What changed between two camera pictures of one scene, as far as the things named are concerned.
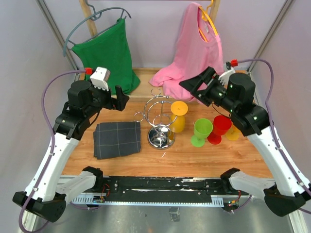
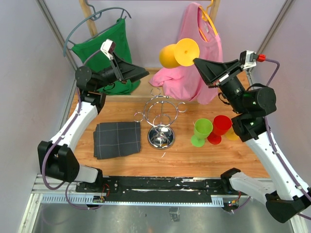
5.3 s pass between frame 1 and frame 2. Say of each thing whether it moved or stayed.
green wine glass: stayed
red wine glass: stayed
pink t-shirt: stayed
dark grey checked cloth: stayed
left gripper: moved
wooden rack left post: stayed
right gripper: moved
